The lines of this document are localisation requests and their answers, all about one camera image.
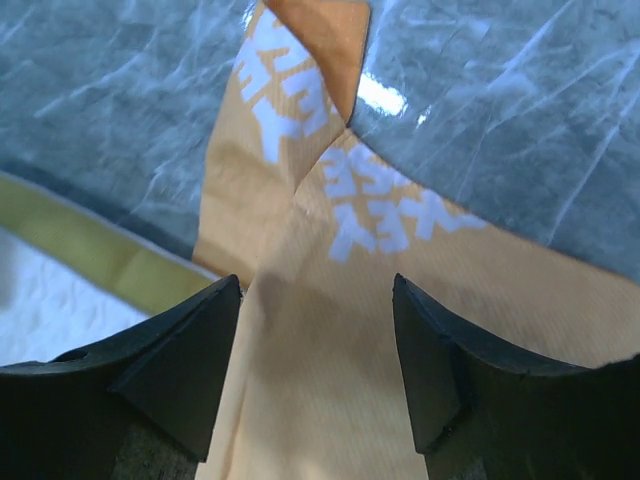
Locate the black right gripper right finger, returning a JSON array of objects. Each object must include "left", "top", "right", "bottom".
[{"left": 393, "top": 275, "right": 639, "bottom": 479}]

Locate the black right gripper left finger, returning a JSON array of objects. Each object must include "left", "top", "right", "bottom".
[{"left": 1, "top": 275, "right": 242, "bottom": 479}]

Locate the cream quilted pillow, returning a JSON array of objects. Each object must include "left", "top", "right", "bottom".
[{"left": 1, "top": 173, "right": 217, "bottom": 365}]

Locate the orange pillowcase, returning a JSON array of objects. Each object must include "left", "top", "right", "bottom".
[{"left": 194, "top": 2, "right": 639, "bottom": 479}]

